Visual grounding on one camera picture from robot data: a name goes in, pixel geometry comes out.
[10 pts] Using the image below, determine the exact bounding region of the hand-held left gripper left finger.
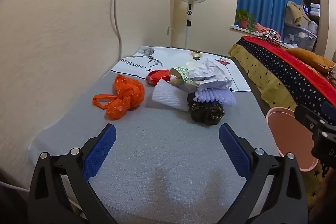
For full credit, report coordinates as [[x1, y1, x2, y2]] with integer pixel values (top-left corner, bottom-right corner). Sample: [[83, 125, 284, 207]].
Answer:
[[28, 123, 118, 224]]

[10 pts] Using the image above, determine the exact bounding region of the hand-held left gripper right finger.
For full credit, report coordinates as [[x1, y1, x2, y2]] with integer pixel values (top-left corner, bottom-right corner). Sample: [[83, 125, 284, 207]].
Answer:
[[213, 123, 309, 224]]

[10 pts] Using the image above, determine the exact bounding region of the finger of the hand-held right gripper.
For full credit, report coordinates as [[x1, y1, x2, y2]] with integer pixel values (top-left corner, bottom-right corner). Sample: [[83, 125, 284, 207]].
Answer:
[[294, 105, 336, 132]]

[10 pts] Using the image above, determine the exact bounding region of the pink plastic bin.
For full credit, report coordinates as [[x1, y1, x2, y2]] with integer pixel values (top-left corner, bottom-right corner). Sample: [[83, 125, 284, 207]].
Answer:
[[266, 106, 319, 172]]

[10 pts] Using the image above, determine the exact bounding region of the dark floral bag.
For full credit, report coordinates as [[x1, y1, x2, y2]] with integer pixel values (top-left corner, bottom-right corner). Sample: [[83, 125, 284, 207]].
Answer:
[[187, 93, 226, 125]]

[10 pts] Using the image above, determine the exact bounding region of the lavender foam net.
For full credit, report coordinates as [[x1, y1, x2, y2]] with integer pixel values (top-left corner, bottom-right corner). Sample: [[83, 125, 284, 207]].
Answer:
[[194, 88, 237, 107]]

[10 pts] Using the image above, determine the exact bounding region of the orange plastic bag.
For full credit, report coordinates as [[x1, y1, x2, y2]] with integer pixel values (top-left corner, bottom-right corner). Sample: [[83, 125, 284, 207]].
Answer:
[[92, 74, 145, 120]]

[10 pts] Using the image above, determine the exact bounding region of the white paper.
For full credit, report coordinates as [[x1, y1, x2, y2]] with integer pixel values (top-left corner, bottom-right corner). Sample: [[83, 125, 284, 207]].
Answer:
[[186, 57, 234, 90]]

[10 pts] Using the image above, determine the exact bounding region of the white foam sheet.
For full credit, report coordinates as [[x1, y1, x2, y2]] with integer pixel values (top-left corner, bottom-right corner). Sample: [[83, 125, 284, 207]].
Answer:
[[152, 80, 190, 112]]

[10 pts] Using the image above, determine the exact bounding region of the green printed paper wrapper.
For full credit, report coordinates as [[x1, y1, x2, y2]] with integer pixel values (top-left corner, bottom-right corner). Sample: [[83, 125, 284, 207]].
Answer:
[[169, 67, 201, 92]]

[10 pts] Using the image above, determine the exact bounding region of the red plastic bag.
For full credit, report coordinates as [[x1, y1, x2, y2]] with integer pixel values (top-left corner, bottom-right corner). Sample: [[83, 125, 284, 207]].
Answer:
[[146, 70, 171, 86]]

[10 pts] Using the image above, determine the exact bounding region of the navy star bed sheet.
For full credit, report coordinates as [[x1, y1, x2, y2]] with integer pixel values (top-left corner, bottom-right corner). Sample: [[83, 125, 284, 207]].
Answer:
[[227, 38, 336, 205]]

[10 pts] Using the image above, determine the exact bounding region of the orange pillow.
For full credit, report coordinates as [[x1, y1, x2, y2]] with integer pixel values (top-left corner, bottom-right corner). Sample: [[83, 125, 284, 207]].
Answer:
[[286, 47, 336, 73]]

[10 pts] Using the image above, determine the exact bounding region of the clear storage box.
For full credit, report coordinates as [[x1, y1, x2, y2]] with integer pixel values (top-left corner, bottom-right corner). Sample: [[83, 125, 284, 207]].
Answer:
[[283, 21, 319, 52]]

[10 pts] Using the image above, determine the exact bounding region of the striped cloth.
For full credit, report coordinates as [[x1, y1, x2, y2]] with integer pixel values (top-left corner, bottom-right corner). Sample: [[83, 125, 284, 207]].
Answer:
[[256, 30, 282, 47]]

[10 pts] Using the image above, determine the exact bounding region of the white lidded box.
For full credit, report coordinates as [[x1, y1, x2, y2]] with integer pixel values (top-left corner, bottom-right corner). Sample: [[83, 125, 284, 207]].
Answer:
[[307, 20, 320, 33]]

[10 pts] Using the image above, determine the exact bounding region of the pink folded cloth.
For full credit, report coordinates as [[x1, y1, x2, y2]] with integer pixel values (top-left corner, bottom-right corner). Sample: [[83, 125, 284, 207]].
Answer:
[[253, 22, 274, 33]]

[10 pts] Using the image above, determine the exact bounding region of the tan jacket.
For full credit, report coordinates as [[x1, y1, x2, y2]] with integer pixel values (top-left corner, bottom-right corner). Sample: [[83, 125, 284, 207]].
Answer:
[[285, 0, 311, 28]]

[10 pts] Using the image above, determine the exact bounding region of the potted green plant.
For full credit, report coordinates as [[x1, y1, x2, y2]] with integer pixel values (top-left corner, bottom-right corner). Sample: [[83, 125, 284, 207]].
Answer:
[[235, 9, 256, 31]]

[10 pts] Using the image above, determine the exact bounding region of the grey wall cable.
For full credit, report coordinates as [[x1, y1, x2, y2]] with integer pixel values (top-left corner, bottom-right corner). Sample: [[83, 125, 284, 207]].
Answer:
[[110, 0, 123, 61]]

